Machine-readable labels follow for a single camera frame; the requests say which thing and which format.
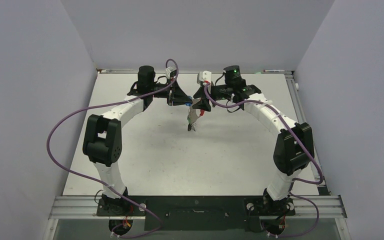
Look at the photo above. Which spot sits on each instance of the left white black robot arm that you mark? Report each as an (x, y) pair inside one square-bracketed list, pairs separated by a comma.
[(103, 134)]

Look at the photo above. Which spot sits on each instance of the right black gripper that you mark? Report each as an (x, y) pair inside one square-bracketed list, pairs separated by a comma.
[(203, 102)]

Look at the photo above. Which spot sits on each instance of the grey red keyring holder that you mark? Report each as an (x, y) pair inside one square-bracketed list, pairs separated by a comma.
[(193, 115)]

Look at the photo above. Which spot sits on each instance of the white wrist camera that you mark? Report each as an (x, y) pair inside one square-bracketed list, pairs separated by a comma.
[(171, 73), (204, 77)]

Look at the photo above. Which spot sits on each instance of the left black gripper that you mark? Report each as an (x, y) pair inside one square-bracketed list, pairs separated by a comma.
[(177, 96)]

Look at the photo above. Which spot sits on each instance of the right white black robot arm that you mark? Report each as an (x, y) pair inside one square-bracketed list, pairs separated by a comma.
[(294, 147)]

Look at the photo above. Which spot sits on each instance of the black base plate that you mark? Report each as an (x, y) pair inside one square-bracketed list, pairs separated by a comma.
[(204, 213)]

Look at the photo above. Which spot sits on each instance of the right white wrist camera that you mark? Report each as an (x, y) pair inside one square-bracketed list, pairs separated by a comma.
[(204, 77)]

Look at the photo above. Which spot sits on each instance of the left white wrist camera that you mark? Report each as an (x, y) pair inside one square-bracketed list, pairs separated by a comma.
[(171, 73)]

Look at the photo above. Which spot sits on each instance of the aluminium right side rail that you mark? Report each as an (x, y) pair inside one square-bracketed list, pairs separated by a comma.
[(306, 134)]

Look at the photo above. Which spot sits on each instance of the aluminium back rail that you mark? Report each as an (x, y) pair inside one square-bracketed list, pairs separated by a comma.
[(135, 71)]

